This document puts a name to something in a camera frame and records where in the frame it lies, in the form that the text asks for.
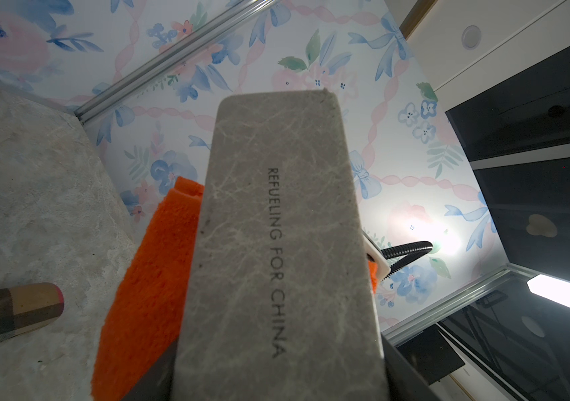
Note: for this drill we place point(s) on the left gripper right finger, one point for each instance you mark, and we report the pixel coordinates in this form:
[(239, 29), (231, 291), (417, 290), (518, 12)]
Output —
[(405, 383)]

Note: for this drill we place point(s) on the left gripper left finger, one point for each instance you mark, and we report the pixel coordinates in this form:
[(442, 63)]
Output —
[(155, 384)]

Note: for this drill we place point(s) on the orange microfiber cloth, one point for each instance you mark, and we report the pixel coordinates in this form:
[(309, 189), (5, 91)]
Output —
[(146, 316)]

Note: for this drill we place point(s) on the grey stone-pattern eyeglass case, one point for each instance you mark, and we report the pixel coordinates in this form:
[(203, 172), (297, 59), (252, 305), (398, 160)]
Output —
[(280, 304)]

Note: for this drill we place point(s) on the brown plaid eyeglass case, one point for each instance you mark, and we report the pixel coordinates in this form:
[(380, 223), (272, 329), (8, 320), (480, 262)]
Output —
[(27, 308)]

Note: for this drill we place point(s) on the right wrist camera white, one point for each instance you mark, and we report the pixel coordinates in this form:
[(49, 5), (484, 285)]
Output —
[(373, 251)]

